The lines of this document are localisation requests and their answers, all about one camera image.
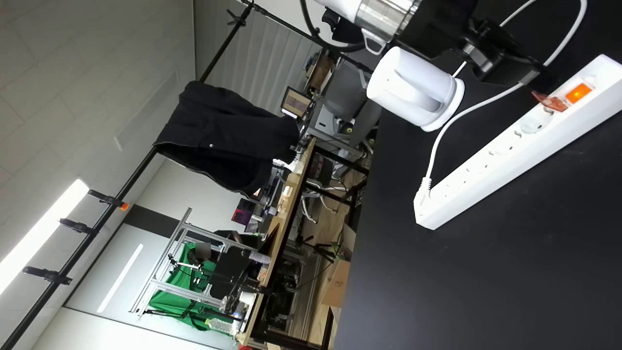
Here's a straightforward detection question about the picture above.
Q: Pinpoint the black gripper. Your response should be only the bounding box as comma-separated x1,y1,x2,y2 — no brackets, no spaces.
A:
400,0,548,88

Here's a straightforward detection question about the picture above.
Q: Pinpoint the white extension cord power strip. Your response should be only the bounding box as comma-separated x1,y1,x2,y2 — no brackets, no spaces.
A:
412,53,622,232

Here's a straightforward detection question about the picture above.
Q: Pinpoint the white electric kettle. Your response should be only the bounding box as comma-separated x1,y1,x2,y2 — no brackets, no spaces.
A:
365,45,466,135

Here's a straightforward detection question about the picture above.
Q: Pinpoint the framed picture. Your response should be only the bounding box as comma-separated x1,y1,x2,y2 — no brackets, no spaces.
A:
280,86,315,121

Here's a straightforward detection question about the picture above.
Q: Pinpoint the wooden workbench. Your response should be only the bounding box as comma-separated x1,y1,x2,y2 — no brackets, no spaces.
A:
235,137,318,349

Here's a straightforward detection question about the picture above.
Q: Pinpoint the cardboard box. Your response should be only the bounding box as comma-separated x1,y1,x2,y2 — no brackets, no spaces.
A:
318,259,353,310

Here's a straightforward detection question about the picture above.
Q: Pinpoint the black hanging cloth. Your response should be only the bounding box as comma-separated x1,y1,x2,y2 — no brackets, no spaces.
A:
153,80,303,199

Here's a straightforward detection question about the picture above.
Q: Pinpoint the green cloth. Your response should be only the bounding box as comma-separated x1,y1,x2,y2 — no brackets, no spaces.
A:
147,242,221,333

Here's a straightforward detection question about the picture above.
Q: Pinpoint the metal shelf rack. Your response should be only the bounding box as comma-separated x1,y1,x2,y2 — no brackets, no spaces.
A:
132,207,274,327

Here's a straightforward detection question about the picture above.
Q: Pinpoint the black spring clamp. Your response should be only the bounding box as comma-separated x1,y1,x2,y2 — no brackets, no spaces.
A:
21,265,73,288
87,189,132,212
58,218,97,238

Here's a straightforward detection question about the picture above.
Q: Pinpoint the long ceiling light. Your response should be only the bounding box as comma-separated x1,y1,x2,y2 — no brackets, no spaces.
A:
0,177,91,298

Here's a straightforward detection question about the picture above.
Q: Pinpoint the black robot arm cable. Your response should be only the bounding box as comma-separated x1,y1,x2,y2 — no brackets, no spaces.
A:
297,0,377,55

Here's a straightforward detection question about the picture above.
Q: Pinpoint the black backdrop frame pole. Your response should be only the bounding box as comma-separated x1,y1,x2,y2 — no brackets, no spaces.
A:
0,0,258,350

